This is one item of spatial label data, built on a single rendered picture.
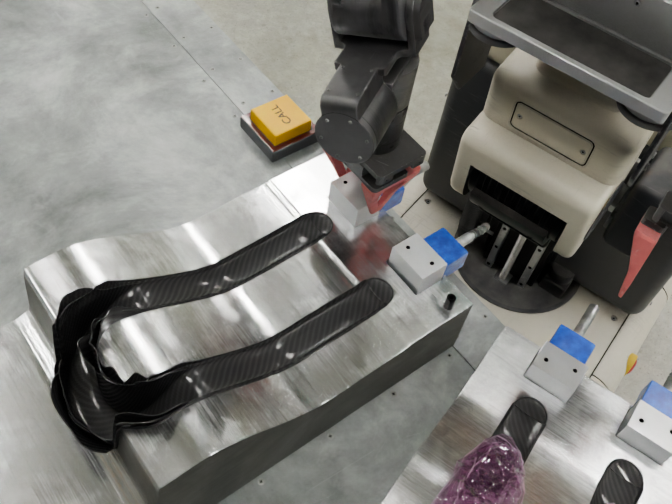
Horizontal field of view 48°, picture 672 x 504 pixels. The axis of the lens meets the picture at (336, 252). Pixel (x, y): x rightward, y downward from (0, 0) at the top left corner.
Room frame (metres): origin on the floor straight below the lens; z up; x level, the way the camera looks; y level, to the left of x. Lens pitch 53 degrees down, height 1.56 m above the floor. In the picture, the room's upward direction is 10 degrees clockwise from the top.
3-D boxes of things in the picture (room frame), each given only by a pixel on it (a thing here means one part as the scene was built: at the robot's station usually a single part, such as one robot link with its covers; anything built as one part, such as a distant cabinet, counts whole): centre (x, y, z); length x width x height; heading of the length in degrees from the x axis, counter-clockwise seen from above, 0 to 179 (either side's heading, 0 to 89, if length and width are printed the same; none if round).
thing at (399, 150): (0.57, -0.02, 1.02); 0.10 x 0.07 x 0.07; 46
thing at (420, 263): (0.53, -0.12, 0.89); 0.13 x 0.05 x 0.05; 136
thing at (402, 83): (0.56, -0.01, 1.08); 0.07 x 0.06 x 0.07; 164
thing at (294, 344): (0.38, 0.10, 0.92); 0.35 x 0.16 x 0.09; 135
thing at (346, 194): (0.60, -0.04, 0.89); 0.13 x 0.05 x 0.05; 136
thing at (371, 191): (0.56, -0.03, 0.95); 0.07 x 0.07 x 0.09; 46
